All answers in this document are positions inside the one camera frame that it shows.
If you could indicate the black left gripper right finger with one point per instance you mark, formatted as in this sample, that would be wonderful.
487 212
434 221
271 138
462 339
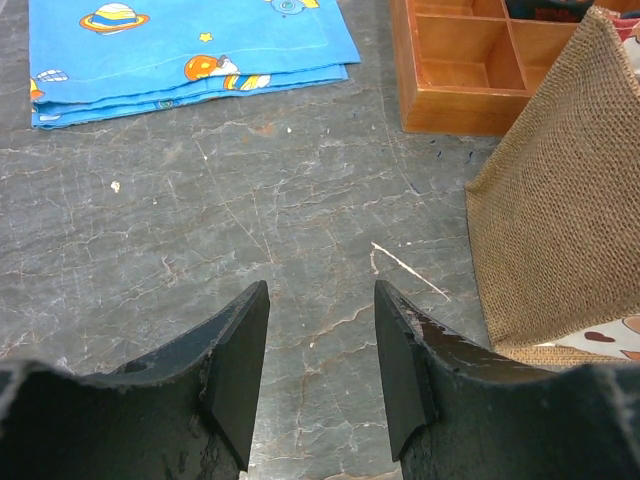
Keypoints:
456 410

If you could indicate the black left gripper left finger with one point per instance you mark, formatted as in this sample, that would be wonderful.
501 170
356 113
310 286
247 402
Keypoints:
185 410

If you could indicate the burlap canvas tote bag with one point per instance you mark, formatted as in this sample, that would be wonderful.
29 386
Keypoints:
553 215

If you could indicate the wooden compartment tray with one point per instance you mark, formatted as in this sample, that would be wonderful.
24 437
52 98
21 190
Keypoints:
468 68

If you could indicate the blue space-print cloth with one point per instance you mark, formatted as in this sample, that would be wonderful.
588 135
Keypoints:
97 60

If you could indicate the black orange rolled sock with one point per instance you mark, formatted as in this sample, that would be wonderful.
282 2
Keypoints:
564 11

